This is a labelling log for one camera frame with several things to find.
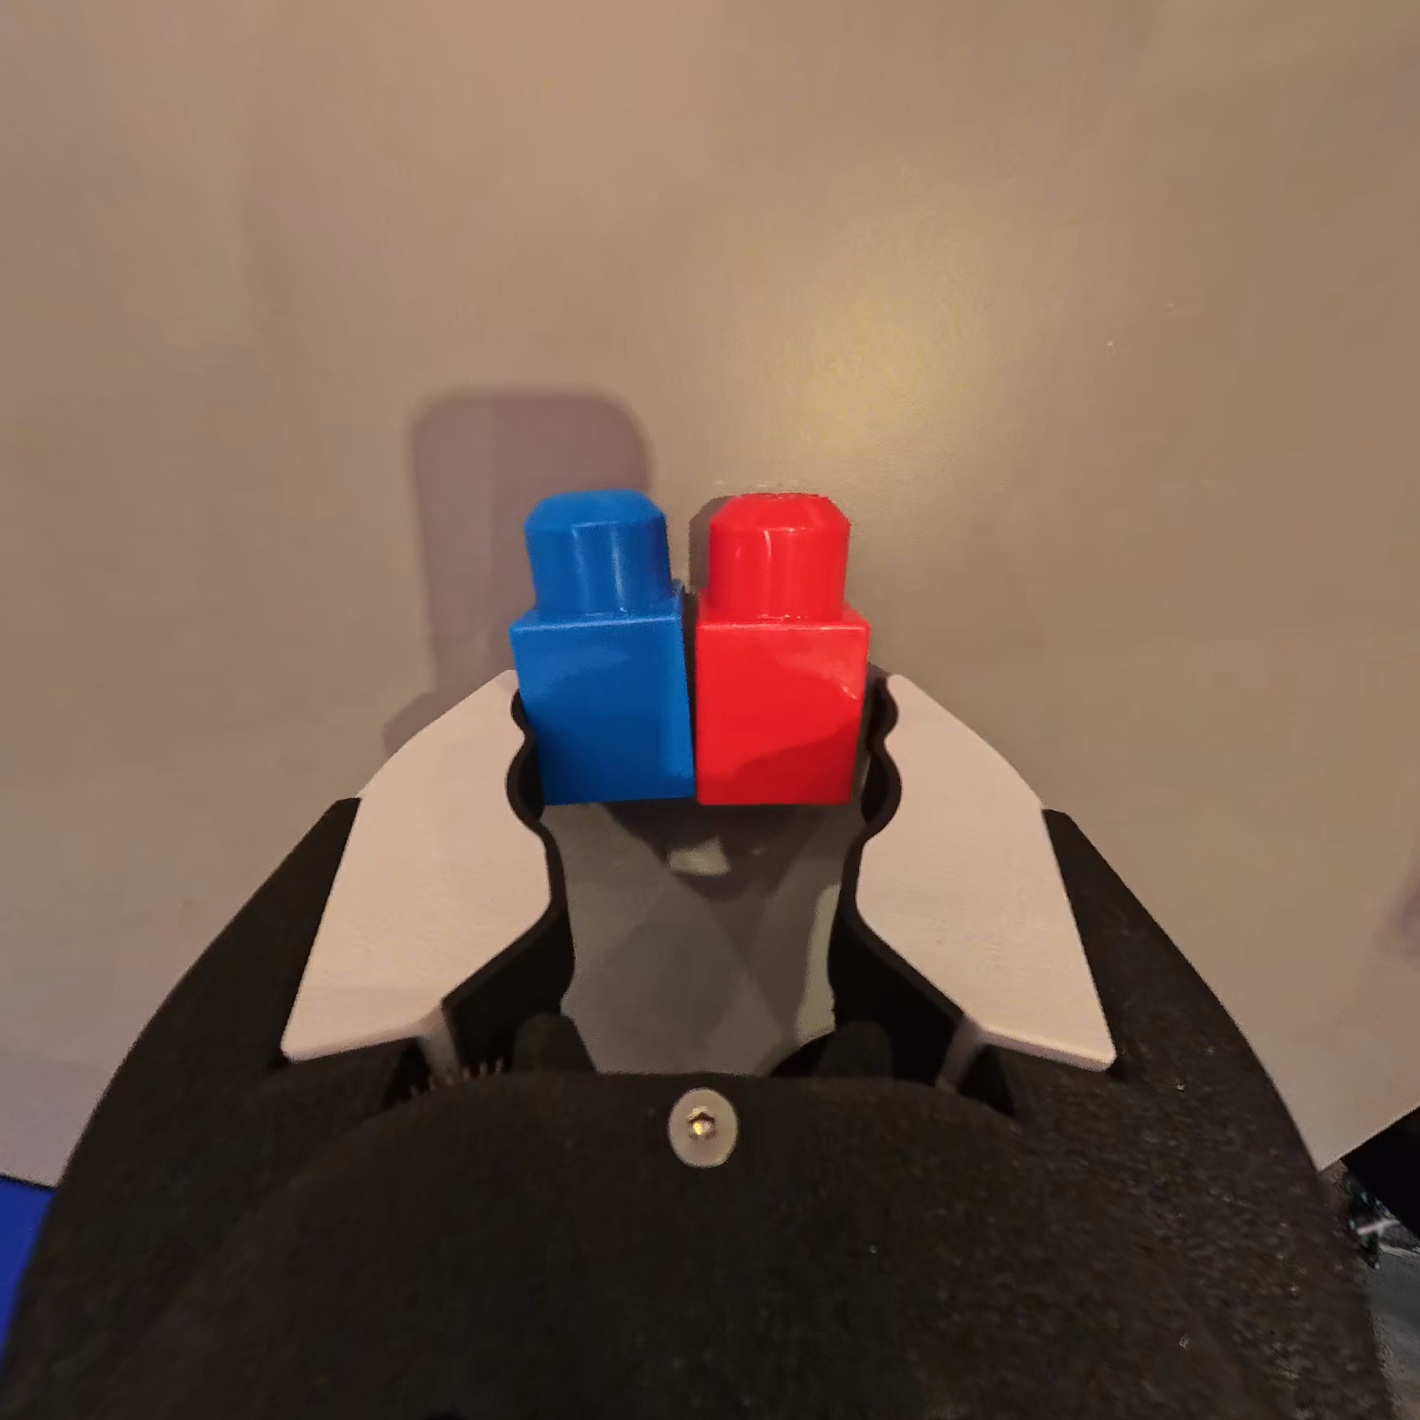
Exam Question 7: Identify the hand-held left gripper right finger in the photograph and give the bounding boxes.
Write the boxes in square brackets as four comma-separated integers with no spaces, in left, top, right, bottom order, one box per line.
[828,672,1116,1088]

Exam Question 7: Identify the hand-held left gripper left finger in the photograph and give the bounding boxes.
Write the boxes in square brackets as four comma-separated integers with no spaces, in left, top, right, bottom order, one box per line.
[280,672,578,1085]

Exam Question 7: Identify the blue one-stud block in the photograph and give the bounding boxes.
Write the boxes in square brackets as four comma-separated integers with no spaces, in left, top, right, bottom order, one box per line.
[507,488,698,806]

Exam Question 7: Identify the red one-stud block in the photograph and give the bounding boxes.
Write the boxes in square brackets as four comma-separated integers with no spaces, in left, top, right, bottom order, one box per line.
[692,495,875,806]

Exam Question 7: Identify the blue plastic bin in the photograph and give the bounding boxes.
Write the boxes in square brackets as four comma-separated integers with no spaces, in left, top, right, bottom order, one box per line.
[0,1171,60,1323]

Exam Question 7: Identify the grey desk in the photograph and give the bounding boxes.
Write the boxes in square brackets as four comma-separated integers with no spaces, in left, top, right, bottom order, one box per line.
[0,0,1420,1209]

